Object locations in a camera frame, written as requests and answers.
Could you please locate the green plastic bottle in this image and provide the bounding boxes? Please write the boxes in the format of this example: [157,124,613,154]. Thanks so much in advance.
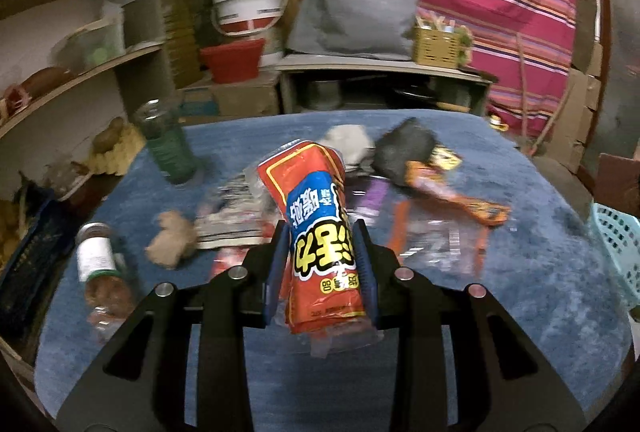
[132,99,201,185]

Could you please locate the plastic jar white label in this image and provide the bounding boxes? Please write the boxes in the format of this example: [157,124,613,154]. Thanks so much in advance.
[75,222,141,343]

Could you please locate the low wooden shelf table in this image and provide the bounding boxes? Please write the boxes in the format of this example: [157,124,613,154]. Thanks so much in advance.
[275,54,493,115]

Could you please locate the red plastic basin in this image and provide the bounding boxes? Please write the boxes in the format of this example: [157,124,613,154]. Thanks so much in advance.
[199,38,267,85]

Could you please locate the clear plastic wrapper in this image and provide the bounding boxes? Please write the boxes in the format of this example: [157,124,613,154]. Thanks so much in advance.
[390,202,488,275]

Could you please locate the small yellow printed box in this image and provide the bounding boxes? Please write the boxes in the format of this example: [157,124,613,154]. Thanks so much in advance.
[427,146,461,171]

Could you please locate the yellow chopstick holder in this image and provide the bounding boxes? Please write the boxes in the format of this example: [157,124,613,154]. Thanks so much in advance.
[412,12,463,67]

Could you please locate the potato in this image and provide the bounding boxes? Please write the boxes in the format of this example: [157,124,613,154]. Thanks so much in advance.
[92,118,126,153]

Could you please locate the wooden shelf unit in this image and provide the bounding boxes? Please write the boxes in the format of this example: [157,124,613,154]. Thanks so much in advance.
[0,0,176,223]

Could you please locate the crumpled beige paper ball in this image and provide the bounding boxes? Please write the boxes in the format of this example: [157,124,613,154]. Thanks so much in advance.
[145,210,198,270]

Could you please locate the black ribbed cup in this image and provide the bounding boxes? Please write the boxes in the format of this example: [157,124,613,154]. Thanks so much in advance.
[372,118,441,185]

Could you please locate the black pan wooden handle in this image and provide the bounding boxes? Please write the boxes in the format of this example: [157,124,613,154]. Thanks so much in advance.
[395,86,471,113]

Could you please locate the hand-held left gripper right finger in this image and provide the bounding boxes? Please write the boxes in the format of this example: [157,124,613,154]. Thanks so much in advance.
[352,218,586,432]

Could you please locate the red snack packet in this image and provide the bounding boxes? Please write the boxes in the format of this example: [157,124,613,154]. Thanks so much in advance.
[256,139,386,358]

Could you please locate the light blue plastic basket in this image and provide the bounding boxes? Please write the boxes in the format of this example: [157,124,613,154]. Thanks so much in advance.
[590,201,640,310]

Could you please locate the green leafy vegetables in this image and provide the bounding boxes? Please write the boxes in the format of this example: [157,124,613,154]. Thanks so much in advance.
[456,26,474,62]

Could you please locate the small red wrapper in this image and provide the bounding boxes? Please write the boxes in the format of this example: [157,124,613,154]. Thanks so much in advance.
[210,248,248,280]

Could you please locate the silver printed wrapper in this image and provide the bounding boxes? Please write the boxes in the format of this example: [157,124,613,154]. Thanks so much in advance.
[195,167,273,253]

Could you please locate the brown root vegetable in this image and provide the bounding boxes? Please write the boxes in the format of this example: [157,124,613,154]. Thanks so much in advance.
[20,66,76,97]

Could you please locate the small steel pot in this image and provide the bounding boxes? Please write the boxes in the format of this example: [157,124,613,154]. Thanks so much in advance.
[305,79,346,110]

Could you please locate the blue fleece blanket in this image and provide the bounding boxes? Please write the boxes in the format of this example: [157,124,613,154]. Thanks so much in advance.
[35,109,633,432]

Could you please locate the dark blue plastic crate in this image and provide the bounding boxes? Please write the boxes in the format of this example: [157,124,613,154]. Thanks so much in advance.
[0,192,66,328]

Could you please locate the brown cardboard box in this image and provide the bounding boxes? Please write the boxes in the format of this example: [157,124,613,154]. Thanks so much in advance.
[200,79,281,117]

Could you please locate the purple wrapper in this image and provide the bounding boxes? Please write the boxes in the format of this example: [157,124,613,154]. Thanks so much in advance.
[357,177,388,217]

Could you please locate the flattened cardboard boxes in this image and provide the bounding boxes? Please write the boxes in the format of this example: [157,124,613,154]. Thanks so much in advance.
[540,42,606,173]

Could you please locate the orange snack wrapper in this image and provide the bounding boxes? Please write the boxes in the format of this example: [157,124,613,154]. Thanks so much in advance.
[405,162,512,227]

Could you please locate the clear plastic bag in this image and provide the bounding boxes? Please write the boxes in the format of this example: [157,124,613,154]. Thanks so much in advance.
[50,6,126,70]

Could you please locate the crumpled white tissue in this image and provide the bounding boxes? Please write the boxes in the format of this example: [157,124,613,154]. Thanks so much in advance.
[325,124,378,167]

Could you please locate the white plastic bucket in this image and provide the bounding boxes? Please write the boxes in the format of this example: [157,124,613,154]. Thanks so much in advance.
[212,0,290,36]

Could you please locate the brown board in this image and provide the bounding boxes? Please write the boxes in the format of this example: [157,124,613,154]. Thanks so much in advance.
[597,153,640,213]

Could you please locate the yellow oil container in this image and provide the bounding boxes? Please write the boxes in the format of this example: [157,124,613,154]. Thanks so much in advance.
[162,0,203,90]

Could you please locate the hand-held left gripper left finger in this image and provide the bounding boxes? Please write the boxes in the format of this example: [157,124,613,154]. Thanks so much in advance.
[55,222,291,432]

